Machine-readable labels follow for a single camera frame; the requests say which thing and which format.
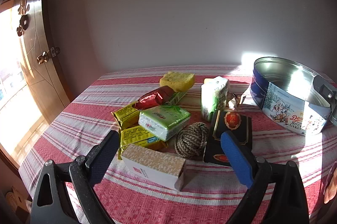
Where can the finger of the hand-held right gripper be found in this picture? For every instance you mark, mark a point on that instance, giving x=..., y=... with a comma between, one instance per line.
x=325, y=89

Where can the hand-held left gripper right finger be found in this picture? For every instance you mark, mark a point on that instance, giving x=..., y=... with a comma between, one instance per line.
x=237, y=158

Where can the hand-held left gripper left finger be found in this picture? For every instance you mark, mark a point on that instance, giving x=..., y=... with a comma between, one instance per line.
x=102, y=158

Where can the yellow green snack packet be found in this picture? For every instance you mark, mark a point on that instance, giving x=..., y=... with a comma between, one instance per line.
x=137, y=135
x=126, y=116

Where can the round metal cookie tin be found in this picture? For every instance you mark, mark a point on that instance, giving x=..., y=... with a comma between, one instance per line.
x=284, y=108

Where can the white patterned cardboard box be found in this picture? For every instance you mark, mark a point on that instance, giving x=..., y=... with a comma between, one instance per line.
x=152, y=163

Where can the green tissue pack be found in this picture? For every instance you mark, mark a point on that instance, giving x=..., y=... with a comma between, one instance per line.
x=213, y=97
x=163, y=118

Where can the red foil snack packet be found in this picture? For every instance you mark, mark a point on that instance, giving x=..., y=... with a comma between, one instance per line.
x=155, y=97

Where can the person's right hand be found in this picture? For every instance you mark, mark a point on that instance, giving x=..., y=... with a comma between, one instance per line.
x=331, y=184

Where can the black box with red emblem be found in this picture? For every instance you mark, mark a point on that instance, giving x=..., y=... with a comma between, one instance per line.
x=231, y=120

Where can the small foil candy wrapper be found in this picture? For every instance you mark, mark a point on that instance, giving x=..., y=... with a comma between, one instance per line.
x=234, y=100

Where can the red white striped tablecloth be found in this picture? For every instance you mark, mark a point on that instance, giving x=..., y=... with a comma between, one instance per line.
x=158, y=203

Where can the yellow sponge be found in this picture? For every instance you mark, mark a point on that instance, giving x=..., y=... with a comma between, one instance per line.
x=176, y=80

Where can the wooden door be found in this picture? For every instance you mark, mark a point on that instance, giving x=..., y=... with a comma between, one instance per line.
x=39, y=76

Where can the brass door latch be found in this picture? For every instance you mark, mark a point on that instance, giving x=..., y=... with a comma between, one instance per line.
x=55, y=51

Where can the brass door knob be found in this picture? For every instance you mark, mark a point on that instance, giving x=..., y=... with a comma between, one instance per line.
x=43, y=57

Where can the brass door ornament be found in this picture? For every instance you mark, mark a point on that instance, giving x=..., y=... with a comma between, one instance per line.
x=23, y=16

